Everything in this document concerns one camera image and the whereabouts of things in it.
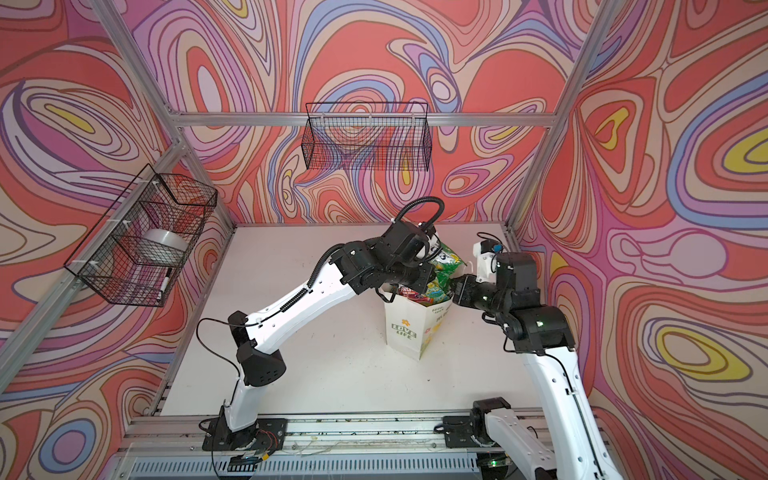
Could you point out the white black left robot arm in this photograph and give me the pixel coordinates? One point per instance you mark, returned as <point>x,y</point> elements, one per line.
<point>344,271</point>

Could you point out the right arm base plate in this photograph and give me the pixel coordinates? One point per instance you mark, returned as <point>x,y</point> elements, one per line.
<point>463,431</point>

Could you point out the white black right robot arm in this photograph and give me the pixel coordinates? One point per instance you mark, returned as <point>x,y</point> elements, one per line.
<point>543,339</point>

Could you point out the green candy bag top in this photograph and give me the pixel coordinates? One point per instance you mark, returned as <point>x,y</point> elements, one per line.
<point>447,265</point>

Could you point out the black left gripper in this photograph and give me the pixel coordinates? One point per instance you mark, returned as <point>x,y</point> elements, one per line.
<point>427,277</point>

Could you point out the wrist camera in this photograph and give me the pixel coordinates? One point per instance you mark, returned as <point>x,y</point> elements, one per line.
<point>408,237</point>
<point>486,252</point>

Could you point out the silver tape roll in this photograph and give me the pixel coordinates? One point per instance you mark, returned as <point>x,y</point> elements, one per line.
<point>166,238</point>

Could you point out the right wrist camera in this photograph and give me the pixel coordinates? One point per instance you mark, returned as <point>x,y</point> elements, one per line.
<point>486,252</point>

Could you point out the black wire basket wall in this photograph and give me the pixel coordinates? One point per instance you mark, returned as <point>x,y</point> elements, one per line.
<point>362,136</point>
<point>160,218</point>

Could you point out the orange fruits candy bag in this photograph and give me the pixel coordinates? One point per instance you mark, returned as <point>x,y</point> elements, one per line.
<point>414,296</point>

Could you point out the aluminium front rail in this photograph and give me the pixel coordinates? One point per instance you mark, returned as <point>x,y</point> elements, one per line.
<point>304,435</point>

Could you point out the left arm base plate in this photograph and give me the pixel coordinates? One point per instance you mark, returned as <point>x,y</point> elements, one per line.
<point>265,435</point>

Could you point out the black wire basket back wall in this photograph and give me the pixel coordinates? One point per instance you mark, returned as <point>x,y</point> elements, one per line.
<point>362,136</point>

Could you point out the white floral paper bag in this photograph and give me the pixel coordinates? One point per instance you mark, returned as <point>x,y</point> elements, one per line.
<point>410,326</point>

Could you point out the black marker pen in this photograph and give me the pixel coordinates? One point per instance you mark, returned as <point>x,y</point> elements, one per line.
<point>165,283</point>

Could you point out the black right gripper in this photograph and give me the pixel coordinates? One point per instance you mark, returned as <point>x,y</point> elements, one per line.
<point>463,294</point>

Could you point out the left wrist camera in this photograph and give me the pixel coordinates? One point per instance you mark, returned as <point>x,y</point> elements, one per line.
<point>408,237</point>

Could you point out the black wire basket left wall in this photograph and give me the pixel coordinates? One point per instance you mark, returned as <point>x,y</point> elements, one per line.
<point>160,218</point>

